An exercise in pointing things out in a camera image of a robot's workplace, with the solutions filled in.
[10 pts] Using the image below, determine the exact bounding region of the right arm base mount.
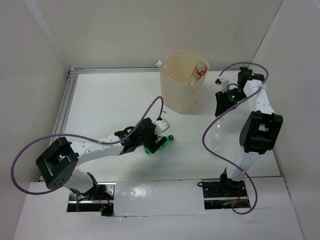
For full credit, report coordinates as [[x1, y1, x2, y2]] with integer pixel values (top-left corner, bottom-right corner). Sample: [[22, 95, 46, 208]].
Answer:
[[197, 169, 251, 210]]

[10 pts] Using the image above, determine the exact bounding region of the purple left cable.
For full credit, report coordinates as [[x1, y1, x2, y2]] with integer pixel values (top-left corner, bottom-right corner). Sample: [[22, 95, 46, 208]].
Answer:
[[10, 96, 165, 213]]

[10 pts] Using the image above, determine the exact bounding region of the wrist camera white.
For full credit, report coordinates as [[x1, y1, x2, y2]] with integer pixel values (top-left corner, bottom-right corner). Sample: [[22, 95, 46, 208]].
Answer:
[[215, 78, 230, 93], [152, 119, 171, 136]]

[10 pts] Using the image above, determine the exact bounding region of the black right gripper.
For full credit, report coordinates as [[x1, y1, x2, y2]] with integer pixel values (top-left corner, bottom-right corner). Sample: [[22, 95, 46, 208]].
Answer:
[[215, 88, 248, 117]]

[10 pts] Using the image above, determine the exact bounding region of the clear bottle blue-white cap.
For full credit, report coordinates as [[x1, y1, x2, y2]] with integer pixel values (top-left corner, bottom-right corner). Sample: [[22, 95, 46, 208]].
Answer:
[[210, 118, 225, 155]]

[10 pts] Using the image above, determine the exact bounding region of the purple cable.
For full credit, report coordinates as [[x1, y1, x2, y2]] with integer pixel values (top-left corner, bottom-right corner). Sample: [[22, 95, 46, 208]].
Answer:
[[201, 62, 270, 216], [10, 96, 165, 213]]

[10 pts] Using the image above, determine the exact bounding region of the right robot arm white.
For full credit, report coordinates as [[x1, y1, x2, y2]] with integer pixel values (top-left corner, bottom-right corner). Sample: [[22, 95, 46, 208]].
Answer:
[[215, 67, 283, 196]]

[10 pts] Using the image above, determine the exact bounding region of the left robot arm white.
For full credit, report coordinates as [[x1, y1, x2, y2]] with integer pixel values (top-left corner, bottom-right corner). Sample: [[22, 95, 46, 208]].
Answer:
[[35, 118, 170, 200]]

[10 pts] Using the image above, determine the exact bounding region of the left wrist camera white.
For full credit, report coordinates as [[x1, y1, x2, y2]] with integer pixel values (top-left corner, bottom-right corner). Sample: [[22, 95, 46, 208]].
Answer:
[[152, 119, 171, 136]]

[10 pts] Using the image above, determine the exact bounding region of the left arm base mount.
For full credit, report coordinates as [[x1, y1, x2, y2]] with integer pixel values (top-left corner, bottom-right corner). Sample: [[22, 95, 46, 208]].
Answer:
[[66, 181, 116, 217]]

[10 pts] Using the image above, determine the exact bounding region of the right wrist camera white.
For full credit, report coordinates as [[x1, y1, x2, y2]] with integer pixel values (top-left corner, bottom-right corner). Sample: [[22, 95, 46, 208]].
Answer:
[[215, 78, 230, 93]]

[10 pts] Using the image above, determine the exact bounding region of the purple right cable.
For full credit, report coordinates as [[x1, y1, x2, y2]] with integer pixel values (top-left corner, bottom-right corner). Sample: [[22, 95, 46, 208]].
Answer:
[[201, 62, 270, 216]]

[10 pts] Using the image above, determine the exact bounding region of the beige plastic bin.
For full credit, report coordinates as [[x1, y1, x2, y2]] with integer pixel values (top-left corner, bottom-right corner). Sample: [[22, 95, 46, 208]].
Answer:
[[159, 50, 210, 114]]

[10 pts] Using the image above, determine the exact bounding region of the red cap label bottle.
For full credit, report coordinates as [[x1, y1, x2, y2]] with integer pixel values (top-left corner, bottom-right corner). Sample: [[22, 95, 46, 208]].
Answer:
[[188, 62, 208, 86]]

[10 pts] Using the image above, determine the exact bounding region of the green plastic bottle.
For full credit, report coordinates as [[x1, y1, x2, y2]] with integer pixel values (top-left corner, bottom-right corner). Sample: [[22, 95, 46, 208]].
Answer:
[[143, 134, 175, 155]]

